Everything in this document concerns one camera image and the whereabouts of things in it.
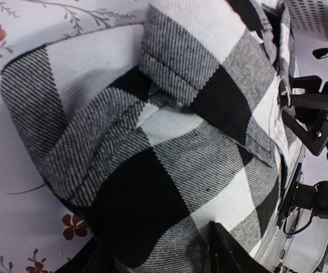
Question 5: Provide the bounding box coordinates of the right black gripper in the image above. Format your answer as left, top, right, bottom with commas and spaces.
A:
282, 76, 328, 161

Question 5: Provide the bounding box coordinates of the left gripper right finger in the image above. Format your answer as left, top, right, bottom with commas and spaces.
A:
208, 221, 269, 273

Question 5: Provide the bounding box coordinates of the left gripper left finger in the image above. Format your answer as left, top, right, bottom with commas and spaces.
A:
55, 238, 116, 273

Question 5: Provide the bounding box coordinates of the black white plaid shirt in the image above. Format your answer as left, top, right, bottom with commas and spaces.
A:
0, 0, 306, 273

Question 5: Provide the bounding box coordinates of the floral white tablecloth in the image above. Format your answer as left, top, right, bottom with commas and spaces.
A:
0, 1, 147, 272

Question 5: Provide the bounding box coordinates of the white plastic laundry basket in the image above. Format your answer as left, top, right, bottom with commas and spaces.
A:
286, 0, 328, 42

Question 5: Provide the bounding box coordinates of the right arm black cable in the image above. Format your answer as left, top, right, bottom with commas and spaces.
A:
281, 210, 315, 235

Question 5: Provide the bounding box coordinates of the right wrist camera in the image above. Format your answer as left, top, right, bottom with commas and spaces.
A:
277, 163, 328, 227

